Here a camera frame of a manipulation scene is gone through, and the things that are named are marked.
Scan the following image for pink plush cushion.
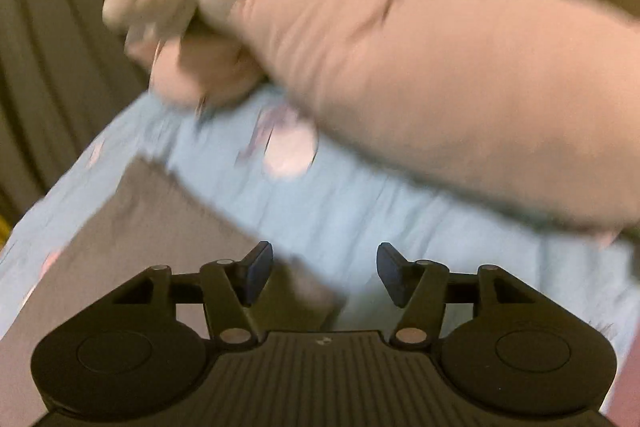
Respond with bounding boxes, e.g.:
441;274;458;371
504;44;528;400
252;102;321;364
149;0;640;239

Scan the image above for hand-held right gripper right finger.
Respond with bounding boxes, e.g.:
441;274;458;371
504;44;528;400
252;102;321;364
376;242;539;348

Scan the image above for olive curtain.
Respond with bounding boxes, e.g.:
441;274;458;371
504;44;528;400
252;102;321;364
0;0;211;224

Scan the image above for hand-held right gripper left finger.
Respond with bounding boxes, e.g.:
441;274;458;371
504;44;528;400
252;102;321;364
112;241;275;348

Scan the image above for grey pants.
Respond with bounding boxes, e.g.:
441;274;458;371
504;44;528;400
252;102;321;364
0;157;347;427

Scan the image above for blue printed bedsheet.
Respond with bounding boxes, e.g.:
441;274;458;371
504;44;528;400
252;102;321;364
0;84;640;413

